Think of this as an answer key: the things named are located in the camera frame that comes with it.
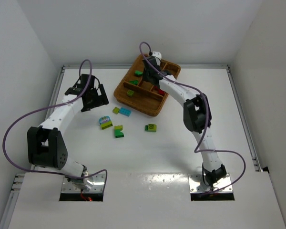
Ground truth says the red top lego stack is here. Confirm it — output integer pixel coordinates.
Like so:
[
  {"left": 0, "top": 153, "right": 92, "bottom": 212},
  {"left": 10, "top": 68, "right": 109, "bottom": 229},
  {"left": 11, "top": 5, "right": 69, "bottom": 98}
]
[{"left": 157, "top": 88, "right": 165, "bottom": 96}]

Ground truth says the dark green split lego piece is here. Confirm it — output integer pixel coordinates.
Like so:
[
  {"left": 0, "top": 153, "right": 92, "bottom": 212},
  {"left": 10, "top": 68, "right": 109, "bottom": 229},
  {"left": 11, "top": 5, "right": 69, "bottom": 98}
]
[{"left": 129, "top": 80, "right": 139, "bottom": 85}]

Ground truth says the lime green small lego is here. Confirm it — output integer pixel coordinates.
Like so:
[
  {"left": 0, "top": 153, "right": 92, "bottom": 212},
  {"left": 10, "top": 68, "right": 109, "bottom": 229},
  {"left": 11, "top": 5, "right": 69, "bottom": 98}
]
[{"left": 112, "top": 107, "right": 120, "bottom": 114}]

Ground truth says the cyan lime lego stack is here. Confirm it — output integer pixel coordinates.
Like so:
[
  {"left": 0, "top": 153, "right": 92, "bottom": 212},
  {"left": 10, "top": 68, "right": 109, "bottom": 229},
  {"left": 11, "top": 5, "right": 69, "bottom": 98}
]
[{"left": 99, "top": 116, "right": 113, "bottom": 130}]

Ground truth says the long cyan lego brick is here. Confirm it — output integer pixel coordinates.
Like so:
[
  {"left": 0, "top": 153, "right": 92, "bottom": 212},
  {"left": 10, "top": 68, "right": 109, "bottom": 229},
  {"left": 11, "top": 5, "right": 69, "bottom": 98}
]
[{"left": 119, "top": 107, "right": 131, "bottom": 117}]

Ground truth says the green lime lego pair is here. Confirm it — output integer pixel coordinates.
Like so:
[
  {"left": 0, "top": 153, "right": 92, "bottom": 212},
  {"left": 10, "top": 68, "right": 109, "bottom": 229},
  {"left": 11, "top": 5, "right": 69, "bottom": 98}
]
[{"left": 144, "top": 124, "right": 157, "bottom": 132}]

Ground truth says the lime piece of split lego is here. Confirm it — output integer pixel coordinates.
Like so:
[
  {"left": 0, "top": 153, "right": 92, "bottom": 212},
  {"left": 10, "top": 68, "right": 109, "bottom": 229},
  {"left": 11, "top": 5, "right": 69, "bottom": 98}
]
[{"left": 126, "top": 90, "right": 134, "bottom": 97}]

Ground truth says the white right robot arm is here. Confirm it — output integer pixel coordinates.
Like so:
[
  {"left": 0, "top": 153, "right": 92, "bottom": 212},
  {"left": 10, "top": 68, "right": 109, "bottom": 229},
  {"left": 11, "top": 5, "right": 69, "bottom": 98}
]
[{"left": 143, "top": 52, "right": 227, "bottom": 190}]

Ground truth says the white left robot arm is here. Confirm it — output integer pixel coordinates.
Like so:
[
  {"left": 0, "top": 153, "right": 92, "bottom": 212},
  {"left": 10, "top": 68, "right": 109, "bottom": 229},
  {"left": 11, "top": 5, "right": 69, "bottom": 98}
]
[{"left": 27, "top": 74, "right": 109, "bottom": 187}]

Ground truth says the green lego in tray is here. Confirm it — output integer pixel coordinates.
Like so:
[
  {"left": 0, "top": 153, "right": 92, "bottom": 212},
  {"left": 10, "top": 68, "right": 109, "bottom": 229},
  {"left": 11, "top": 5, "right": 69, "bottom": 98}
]
[{"left": 134, "top": 70, "right": 143, "bottom": 77}]

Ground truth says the brown wicker divided tray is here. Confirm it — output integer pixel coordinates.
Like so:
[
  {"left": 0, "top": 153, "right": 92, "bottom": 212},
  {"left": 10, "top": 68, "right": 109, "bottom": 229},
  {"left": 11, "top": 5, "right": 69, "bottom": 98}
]
[{"left": 114, "top": 54, "right": 168, "bottom": 116}]

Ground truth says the green yellow notched lego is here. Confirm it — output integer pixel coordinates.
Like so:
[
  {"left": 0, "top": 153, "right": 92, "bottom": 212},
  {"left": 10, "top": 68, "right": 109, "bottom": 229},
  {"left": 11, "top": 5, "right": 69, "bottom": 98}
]
[{"left": 114, "top": 125, "right": 124, "bottom": 138}]

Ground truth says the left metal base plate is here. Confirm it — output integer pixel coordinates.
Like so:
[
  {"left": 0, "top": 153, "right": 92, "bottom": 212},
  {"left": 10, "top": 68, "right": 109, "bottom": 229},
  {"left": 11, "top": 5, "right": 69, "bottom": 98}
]
[{"left": 61, "top": 173, "right": 106, "bottom": 194}]

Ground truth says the metal base plate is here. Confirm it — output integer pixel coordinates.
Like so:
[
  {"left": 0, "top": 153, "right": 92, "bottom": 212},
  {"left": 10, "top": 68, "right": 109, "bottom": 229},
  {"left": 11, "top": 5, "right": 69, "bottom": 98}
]
[
  {"left": 61, "top": 173, "right": 106, "bottom": 194},
  {"left": 188, "top": 174, "right": 234, "bottom": 193}
]

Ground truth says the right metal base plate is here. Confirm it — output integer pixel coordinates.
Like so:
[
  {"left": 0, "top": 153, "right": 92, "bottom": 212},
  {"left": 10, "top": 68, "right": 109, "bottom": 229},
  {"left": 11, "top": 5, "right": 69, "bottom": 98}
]
[{"left": 188, "top": 174, "right": 234, "bottom": 193}]

